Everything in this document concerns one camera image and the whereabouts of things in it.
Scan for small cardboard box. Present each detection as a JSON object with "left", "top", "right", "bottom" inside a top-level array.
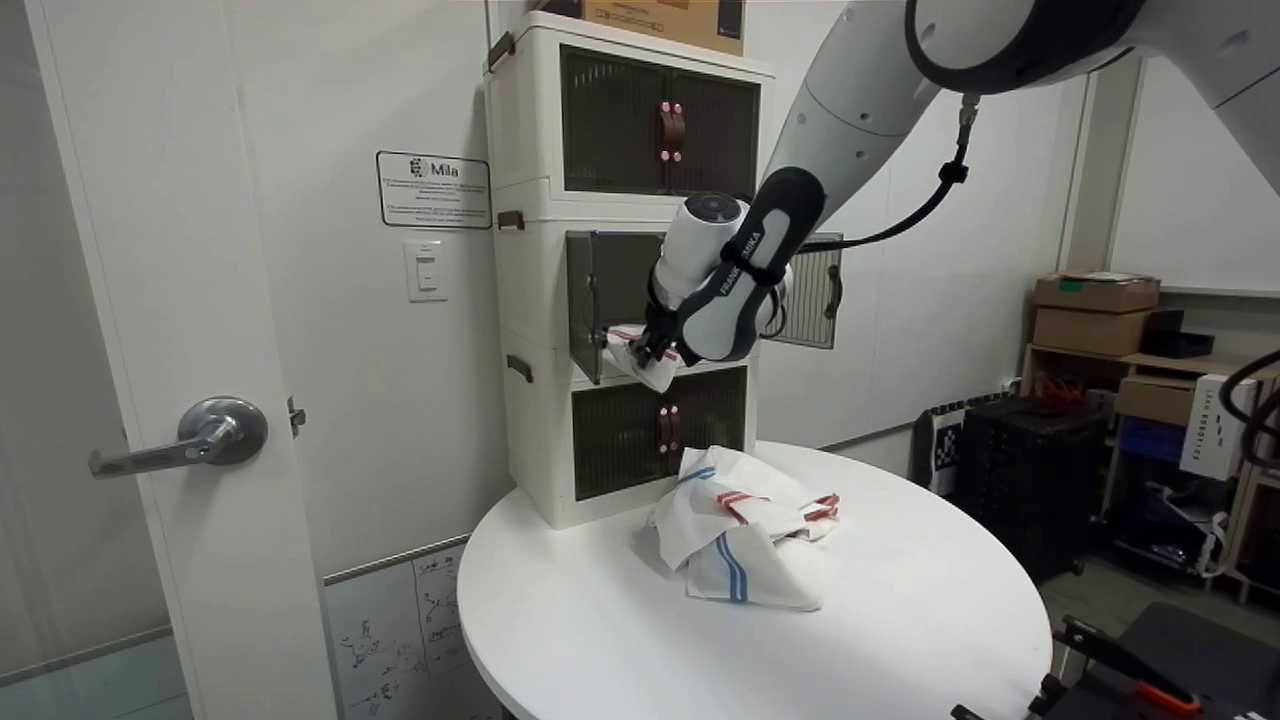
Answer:
[{"left": 1114, "top": 372, "right": 1204, "bottom": 431}]

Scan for white electronic device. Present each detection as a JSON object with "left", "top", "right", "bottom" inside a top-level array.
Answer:
[{"left": 1176, "top": 369, "right": 1263, "bottom": 485}]

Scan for white three-compartment cabinet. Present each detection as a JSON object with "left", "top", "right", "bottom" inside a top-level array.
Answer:
[{"left": 480, "top": 6, "right": 777, "bottom": 531}]

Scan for white panel with sketches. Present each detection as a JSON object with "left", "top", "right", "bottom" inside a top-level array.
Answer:
[{"left": 321, "top": 536, "right": 480, "bottom": 720}]

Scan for silver door lever handle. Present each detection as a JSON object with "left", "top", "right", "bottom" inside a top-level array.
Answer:
[{"left": 87, "top": 390, "right": 272, "bottom": 485}]

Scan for blue storage box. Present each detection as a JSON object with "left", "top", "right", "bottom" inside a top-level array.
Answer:
[{"left": 1115, "top": 417, "right": 1192, "bottom": 471}]

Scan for white towel blue stripes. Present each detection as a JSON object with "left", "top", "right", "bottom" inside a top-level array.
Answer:
[
  {"left": 674, "top": 445, "right": 767, "bottom": 509},
  {"left": 679, "top": 522, "right": 826, "bottom": 617}
]

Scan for black case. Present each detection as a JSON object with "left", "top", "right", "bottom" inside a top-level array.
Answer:
[{"left": 1141, "top": 309, "right": 1222, "bottom": 362}]

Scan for medium cardboard box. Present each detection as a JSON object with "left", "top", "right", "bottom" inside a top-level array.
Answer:
[{"left": 1027, "top": 303, "right": 1156, "bottom": 362}]

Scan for framed wall sign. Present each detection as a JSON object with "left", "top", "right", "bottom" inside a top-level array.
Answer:
[{"left": 372, "top": 142, "right": 495, "bottom": 235}]

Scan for black plastic crate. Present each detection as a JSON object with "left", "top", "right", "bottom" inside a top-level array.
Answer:
[{"left": 939, "top": 390, "right": 1122, "bottom": 583}]

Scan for black red-handled tool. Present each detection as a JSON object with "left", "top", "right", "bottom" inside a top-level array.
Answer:
[{"left": 1048, "top": 617, "right": 1211, "bottom": 720}]

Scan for black cable bundle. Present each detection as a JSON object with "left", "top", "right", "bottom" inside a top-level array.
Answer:
[{"left": 1211, "top": 349, "right": 1280, "bottom": 471}]

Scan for white door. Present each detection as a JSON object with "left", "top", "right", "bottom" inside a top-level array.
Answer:
[{"left": 20, "top": 0, "right": 342, "bottom": 720}]

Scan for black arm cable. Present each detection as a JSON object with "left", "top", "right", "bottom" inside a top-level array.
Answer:
[{"left": 796, "top": 92, "right": 985, "bottom": 257}]

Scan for white light switch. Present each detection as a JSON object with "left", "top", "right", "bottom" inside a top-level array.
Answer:
[{"left": 406, "top": 235, "right": 451, "bottom": 309}]

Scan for flat cardboard box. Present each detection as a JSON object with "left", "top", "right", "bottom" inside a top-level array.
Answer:
[{"left": 1032, "top": 272, "right": 1164, "bottom": 319}]

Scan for wide brown cardboard box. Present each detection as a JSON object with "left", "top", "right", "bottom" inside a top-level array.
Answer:
[{"left": 537, "top": 0, "right": 752, "bottom": 58}]

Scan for dark grey mat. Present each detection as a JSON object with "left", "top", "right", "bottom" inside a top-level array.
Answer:
[{"left": 1065, "top": 600, "right": 1280, "bottom": 720}]

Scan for white towel red stripes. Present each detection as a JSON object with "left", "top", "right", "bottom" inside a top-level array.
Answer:
[
  {"left": 646, "top": 475, "right": 804, "bottom": 578},
  {"left": 596, "top": 319, "right": 690, "bottom": 399},
  {"left": 767, "top": 487, "right": 848, "bottom": 553}
]

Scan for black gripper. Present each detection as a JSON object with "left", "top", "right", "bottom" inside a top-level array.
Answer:
[{"left": 635, "top": 301, "right": 692, "bottom": 372}]

